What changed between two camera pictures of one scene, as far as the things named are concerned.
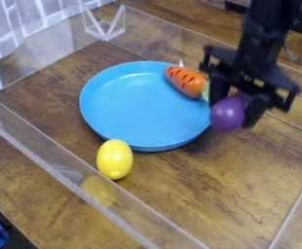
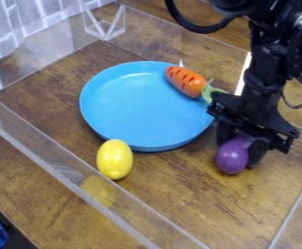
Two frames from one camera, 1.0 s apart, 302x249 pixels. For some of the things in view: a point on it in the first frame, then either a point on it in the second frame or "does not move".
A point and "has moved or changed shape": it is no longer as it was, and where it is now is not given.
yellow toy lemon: (115, 159) does not move
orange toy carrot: (190, 85) does not move
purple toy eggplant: (228, 112) has moved or changed shape
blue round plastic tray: (133, 104) does not move
